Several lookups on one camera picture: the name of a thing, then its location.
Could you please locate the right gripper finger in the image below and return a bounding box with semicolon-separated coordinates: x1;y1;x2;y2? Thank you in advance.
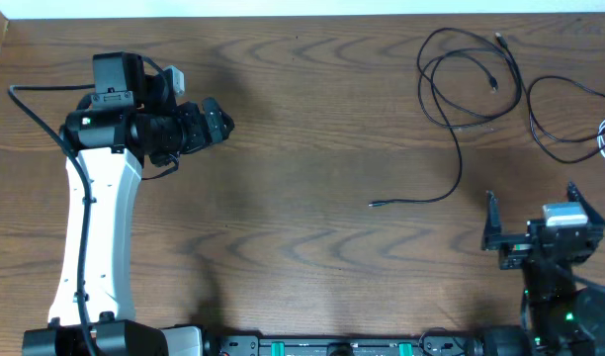
481;191;503;250
566;181;605;229

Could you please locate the black USB cable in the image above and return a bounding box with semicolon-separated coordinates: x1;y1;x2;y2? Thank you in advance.
494;32;605;165

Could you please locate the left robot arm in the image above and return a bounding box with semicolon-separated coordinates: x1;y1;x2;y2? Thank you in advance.
22;51;234;355

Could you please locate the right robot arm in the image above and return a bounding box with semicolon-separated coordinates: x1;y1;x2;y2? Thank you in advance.
467;183;605;355

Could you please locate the right camera black cable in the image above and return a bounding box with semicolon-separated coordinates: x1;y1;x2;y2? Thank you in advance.
544;256;605;301

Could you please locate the camera black cable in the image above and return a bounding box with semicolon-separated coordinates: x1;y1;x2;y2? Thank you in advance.
544;256;605;301
7;83;99;356

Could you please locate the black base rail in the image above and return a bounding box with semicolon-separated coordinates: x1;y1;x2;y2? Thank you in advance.
203;326;533;356

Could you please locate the left camera black cable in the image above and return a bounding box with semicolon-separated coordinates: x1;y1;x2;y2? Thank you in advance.
7;83;99;356

